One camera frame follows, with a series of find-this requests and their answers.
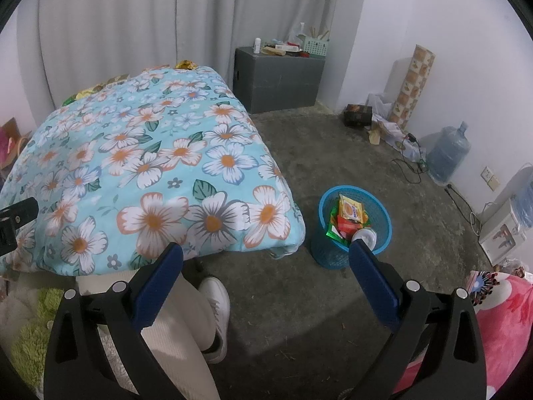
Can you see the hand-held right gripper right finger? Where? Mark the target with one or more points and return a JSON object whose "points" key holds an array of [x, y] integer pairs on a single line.
{"points": [[374, 287]]}

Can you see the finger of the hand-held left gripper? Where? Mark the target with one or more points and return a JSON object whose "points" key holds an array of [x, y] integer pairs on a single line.
{"points": [[16, 212]]}

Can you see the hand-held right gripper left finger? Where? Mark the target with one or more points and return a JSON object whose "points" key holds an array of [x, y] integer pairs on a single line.
{"points": [[158, 283]]}

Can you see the blue plastic wastebasket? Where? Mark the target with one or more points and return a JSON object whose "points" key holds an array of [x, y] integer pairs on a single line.
{"points": [[324, 250]]}

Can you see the orange snack bag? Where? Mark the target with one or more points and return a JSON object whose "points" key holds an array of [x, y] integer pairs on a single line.
{"points": [[352, 209]]}

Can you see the person's leg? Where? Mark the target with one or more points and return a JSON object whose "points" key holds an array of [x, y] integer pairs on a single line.
{"points": [[166, 341]]}

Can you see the white shoe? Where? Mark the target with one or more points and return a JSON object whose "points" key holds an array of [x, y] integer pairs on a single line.
{"points": [[216, 312]]}

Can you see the red wrapper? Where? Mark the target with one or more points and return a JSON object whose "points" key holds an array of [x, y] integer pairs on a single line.
{"points": [[347, 225]]}

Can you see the green wrapper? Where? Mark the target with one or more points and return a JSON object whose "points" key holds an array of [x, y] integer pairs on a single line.
{"points": [[335, 229]]}

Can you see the pink bag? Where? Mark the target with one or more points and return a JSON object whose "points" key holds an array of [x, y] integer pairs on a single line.
{"points": [[10, 141]]}

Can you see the green fuzzy mat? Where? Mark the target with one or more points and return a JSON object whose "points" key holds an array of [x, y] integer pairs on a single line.
{"points": [[37, 333]]}

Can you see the blue floral blanket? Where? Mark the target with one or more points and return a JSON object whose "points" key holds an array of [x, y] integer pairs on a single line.
{"points": [[166, 154]]}

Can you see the white water dispenser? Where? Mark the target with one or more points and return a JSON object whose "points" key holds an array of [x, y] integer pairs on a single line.
{"points": [[497, 233]]}

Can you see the gold foil wrapper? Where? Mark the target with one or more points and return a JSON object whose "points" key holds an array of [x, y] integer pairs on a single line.
{"points": [[186, 64], [81, 93], [116, 80]]}

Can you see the pink floral blanket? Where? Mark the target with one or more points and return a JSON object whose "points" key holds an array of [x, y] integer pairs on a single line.
{"points": [[508, 333]]}

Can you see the blue water jug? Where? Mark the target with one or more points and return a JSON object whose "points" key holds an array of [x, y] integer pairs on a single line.
{"points": [[449, 154], [525, 208]]}

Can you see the white plastic bag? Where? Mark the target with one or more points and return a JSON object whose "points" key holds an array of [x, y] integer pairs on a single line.
{"points": [[393, 127]]}

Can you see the dark cardboard box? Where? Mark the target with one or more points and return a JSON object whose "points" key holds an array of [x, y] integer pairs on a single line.
{"points": [[358, 115]]}

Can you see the patterned paper roll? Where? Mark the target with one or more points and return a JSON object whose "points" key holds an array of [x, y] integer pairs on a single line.
{"points": [[412, 87]]}

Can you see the grey box cabinet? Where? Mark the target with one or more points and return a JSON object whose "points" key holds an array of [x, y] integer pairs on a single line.
{"points": [[279, 83]]}

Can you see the white curtain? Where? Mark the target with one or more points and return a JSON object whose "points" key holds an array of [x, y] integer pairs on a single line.
{"points": [[145, 21]]}

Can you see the green plastic basket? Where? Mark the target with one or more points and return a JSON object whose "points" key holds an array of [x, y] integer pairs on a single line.
{"points": [[315, 46]]}

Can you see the small white bottle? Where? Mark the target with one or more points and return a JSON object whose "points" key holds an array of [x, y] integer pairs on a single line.
{"points": [[258, 46]]}

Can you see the wall outlet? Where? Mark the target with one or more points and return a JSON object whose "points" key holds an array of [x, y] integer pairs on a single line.
{"points": [[490, 179]]}

